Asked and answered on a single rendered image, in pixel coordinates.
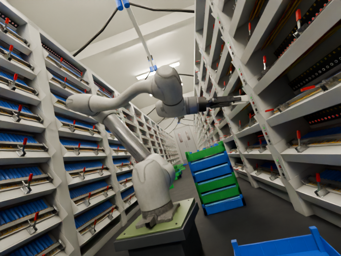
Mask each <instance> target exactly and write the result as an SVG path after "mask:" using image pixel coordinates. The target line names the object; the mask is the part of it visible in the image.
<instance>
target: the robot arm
mask: <svg viewBox="0 0 341 256"><path fill-rule="evenodd" d="M141 93H149V94H151V95H152V97H153V98H156V99H159V101H158V102H157V103H156V105H155V108H156V112H157V114H158V116H159V117H164V118H176V117H182V116H184V115H190V114H197V113H198V111H199V112H205V111H206V110H207V108H211V109H214V108H220V107H229V106H230V105H239V104H246V103H247V102H248V101H249V96H248V95H241V96H235V97H233V96H232V95H228V96H222V97H212V98H211V99H208V100H206V98H205V97H198V98H196V96H193V97H183V88H182V82H181V79H180V76H179V74H178V72H177V71H176V69H175V68H174V67H172V66H168V65H163V66H160V67H159V68H158V69H157V70H156V72H155V74H154V75H153V76H152V78H151V79H148V80H143V81H139V82H137V83H135V84H133V85H132V86H130V87H129V88H128V89H126V90H125V91H124V92H123V93H121V94H120V95H119V96H117V97H116V98H113V99H110V98H105V97H100V96H98V95H92V94H74V95H72V96H70V97H68V98H67V100H66V105H67V107H68V108H69V109H70V110H72V111H74V112H79V113H82V114H85V115H88V116H91V117H92V118H93V119H95V120H96V121H98V122H99V123H100V124H103V125H105V126H106V127H107V128H108V130H109V131H110V132H111V133H112V134H113V135H114V136H115V137H116V139H117V140H118V141H119V142H120V143H121V144H122V145H123V146H124V148H125V149H126V150H127V151H128V152H129V153H130V154H131V155H132V157H133V158H134V159H135V160H136V161H137V162H138V163H137V164H136V165H135V167H134V168H133V172H132V182H133V188H134V192H135V195H136V198H137V201H138V204H139V206H140V209H141V213H142V218H141V220H140V221H139V222H138V223H137V224H136V225H135V228H136V229H139V228H142V227H146V228H151V227H152V226H154V225H155V224H158V223H163V222H170V221H172V220H173V216H174V214H175V212H176V211H177V209H178V208H179V207H180V203H172V200H171V197H170V194H169V188H170V187H171V185H172V184H173V182H174V180H175V175H176V173H175V169H174V167H173V166H172V164H170V163H169V162H167V161H166V160H165V159H163V158H162V157H161V156H160V155H159V154H155V153H154V154H152V153H151V152H150V151H149V150H148V149H147V148H146V147H145V145H144V144H143V143H142V142H141V141H140V140H139V139H138V138H137V137H136V136H135V135H134V134H133V132H132V131H131V130H130V129H129V128H128V127H127V126H126V125H125V124H124V123H123V122H122V121H121V120H120V118H119V117H118V116H117V113H116V111H115V110H116V109H120V108H122V107H123V106H125V105H126V104H128V103H129V102H130V101H131V100H133V99H134V98H135V97H137V96H138V95H139V94H141Z"/></svg>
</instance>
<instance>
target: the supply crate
mask: <svg viewBox="0 0 341 256"><path fill-rule="evenodd" d="M218 144H219V145H217V146H214V147H211V148H208V149H204V150H201V151H198V152H195V153H192V154H190V152H189V151H188V152H185V154H186V158H187V161H188V162H191V161H194V160H197V159H200V158H203V157H206V156H210V155H213V154H216V153H219V152H223V151H226V149H225V146H224V143H223V141H220V142H218Z"/></svg>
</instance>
